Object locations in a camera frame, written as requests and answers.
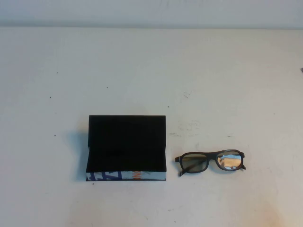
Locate dark framed glasses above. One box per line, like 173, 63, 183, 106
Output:
174, 148, 248, 177

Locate black printed glasses case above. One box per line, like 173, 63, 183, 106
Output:
85, 114, 169, 184

